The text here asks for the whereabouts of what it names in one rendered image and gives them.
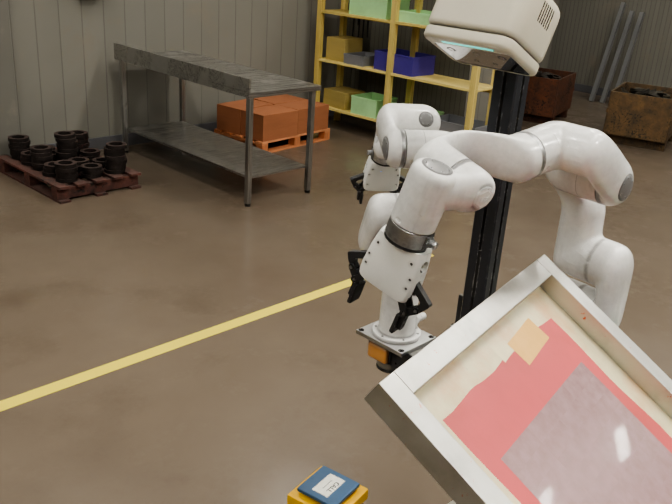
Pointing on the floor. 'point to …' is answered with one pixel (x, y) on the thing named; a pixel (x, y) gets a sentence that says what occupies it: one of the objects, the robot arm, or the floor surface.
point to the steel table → (206, 151)
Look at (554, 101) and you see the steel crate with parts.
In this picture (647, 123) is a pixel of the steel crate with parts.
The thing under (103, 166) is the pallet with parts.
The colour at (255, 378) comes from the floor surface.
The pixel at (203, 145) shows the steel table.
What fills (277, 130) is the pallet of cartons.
